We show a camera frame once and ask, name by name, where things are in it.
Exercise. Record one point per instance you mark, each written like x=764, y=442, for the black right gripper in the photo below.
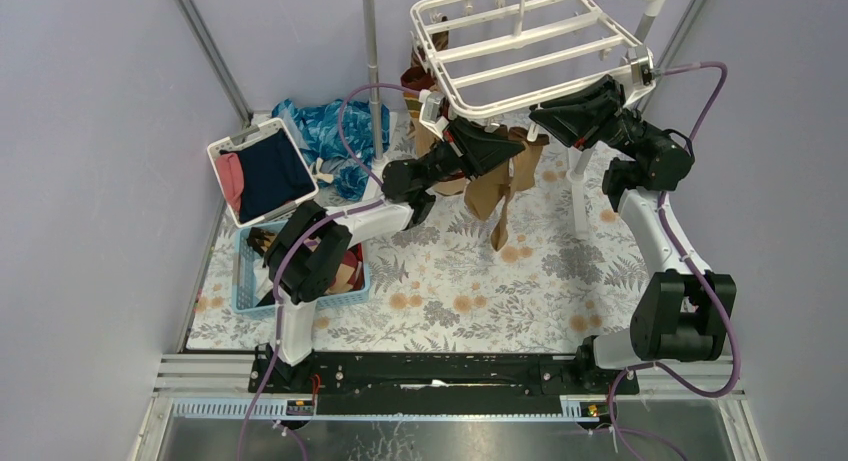
x=582, y=121

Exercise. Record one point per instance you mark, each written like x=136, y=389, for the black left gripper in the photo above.
x=460, y=149

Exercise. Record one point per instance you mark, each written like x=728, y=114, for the tan brown cuff sock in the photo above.
x=520, y=177
x=481, y=195

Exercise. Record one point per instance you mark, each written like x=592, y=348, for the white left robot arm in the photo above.
x=304, y=257

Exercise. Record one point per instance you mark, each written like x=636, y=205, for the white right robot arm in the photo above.
x=684, y=312

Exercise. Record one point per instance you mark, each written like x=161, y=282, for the white clip drying hanger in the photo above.
x=510, y=55

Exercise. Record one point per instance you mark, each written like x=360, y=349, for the pile of assorted socks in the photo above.
x=349, y=276

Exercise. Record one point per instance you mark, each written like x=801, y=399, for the floral patterned table mat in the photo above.
x=442, y=287

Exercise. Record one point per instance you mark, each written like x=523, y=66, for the blue patterned cloth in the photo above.
x=342, y=135

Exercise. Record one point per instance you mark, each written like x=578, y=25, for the dark navy folded garment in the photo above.
x=274, y=176

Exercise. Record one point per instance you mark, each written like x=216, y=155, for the white plastic basket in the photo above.
x=247, y=138

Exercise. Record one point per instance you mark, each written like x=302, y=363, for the pink folded garment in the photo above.
x=231, y=177

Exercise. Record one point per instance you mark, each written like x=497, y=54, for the light blue sock basket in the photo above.
x=244, y=301

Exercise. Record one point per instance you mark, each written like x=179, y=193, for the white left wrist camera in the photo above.
x=431, y=115

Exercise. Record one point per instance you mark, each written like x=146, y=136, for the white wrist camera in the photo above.
x=641, y=80
x=431, y=115

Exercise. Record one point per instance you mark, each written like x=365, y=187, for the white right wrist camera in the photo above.
x=641, y=80

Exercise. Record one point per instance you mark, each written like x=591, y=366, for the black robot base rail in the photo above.
x=440, y=384

